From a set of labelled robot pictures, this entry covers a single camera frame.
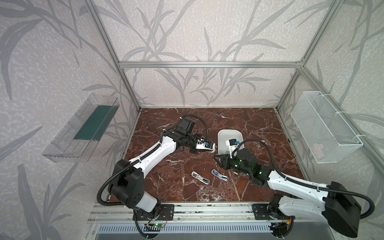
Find small white stapler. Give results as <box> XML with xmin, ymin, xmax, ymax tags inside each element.
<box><xmin>191</xmin><ymin>171</ymin><xmax>210</xmax><ymax>185</ymax></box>

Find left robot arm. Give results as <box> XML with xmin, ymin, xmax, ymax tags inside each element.
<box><xmin>96</xmin><ymin>114</ymin><xmax>215</xmax><ymax>217</ymax></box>

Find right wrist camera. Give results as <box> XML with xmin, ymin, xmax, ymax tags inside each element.
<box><xmin>226</xmin><ymin>139</ymin><xmax>240</xmax><ymax>159</ymax></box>

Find white wire mesh basket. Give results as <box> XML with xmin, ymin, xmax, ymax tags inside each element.
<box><xmin>291</xmin><ymin>91</ymin><xmax>364</xmax><ymax>164</ymax></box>

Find white oval tray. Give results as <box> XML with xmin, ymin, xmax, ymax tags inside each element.
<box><xmin>218</xmin><ymin>130</ymin><xmax>244</xmax><ymax>155</ymax></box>

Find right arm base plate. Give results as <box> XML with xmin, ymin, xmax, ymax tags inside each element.
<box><xmin>252</xmin><ymin>203</ymin><xmax>291</xmax><ymax>222</ymax></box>

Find clear acrylic wall shelf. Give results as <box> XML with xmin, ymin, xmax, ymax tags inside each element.
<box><xmin>42</xmin><ymin>94</ymin><xmax>120</xmax><ymax>163</ymax></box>

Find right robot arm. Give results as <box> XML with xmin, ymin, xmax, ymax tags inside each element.
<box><xmin>214</xmin><ymin>149</ymin><xmax>375</xmax><ymax>238</ymax></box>

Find aluminium front rail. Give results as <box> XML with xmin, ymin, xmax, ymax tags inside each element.
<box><xmin>86</xmin><ymin>201</ymin><xmax>341</xmax><ymax>224</ymax></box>

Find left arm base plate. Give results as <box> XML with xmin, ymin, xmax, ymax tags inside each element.
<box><xmin>136</xmin><ymin>204</ymin><xmax>175</xmax><ymax>221</ymax></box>

